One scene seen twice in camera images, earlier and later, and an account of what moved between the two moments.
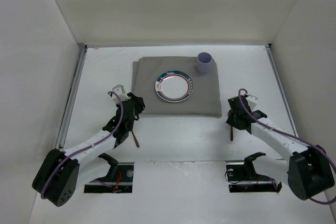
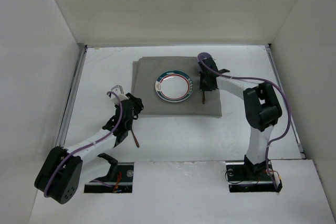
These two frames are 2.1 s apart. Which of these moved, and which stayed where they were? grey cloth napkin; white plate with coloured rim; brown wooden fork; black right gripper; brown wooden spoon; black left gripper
Moved: brown wooden spoon; black right gripper
Stayed: grey cloth napkin; black left gripper; white plate with coloured rim; brown wooden fork
